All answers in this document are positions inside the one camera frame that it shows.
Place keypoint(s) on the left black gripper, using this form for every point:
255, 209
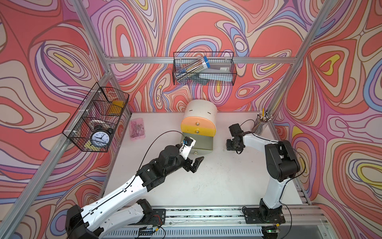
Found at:
188, 167

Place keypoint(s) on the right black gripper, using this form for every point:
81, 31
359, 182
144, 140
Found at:
228, 141

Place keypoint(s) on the green bottom drawer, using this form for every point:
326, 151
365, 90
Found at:
203, 145

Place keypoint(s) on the orange top drawer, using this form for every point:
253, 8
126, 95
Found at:
197, 121

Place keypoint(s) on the cream round drawer cabinet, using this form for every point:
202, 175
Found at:
201, 108

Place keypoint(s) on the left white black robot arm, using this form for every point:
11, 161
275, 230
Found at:
125, 206

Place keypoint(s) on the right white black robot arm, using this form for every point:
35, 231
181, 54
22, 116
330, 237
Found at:
281, 164

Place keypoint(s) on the pencil holder cup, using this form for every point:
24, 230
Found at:
262, 119

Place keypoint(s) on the pink plastic case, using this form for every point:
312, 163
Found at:
137, 129

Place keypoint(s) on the grey box in basket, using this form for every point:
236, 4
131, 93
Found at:
218, 72

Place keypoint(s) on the green circuit board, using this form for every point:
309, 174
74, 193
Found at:
145, 231

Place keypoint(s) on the clear pencil tube blue cap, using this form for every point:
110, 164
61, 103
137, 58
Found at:
186, 71

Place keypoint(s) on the yellow object in basket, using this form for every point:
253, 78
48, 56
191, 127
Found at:
115, 108

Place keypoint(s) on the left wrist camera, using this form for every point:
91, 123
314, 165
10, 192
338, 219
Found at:
187, 145

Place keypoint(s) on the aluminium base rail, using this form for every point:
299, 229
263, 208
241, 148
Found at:
302, 222

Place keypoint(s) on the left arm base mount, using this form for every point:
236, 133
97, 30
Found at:
147, 215

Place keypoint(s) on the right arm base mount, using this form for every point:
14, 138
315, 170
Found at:
263, 215

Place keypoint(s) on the black wire basket back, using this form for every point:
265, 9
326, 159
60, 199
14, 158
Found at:
184, 57

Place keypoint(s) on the black wire basket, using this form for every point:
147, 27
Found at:
184, 57
94, 107

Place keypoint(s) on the black wire basket left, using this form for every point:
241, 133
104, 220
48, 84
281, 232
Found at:
94, 107

